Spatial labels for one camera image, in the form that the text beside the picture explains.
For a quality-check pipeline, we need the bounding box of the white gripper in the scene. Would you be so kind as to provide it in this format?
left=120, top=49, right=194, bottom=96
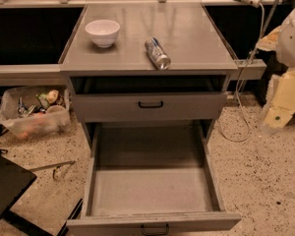
left=261, top=68, right=295, bottom=134

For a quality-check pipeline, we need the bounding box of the white cable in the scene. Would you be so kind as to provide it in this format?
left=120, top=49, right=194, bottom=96
left=217, top=0, right=286, bottom=144

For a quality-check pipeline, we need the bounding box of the open grey middle drawer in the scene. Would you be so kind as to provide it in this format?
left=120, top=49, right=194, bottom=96
left=67, top=122, right=241, bottom=236

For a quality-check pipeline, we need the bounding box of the silver blue redbull can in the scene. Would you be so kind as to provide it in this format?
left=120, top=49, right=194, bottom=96
left=145, top=37, right=171, bottom=70

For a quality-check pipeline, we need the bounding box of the grey top drawer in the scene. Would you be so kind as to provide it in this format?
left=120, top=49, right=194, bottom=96
left=72, top=92, right=227, bottom=122

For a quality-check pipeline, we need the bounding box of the black chair base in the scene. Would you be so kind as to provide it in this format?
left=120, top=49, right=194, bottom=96
left=0, top=147, right=83, bottom=236

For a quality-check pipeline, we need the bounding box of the clear plastic storage bin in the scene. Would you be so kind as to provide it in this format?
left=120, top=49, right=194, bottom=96
left=0, top=86, right=71, bottom=139

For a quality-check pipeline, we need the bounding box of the white ceramic bowl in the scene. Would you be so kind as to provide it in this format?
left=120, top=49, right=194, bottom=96
left=85, top=20, right=120, bottom=48

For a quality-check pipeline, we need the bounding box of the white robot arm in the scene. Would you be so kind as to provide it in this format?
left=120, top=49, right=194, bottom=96
left=257, top=8, right=295, bottom=134

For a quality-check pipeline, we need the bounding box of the grey drawer cabinet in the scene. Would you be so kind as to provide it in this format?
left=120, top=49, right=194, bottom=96
left=61, top=2, right=237, bottom=138

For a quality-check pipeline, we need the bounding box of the metal rod on floor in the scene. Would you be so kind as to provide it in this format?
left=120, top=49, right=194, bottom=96
left=29, top=160, right=75, bottom=172

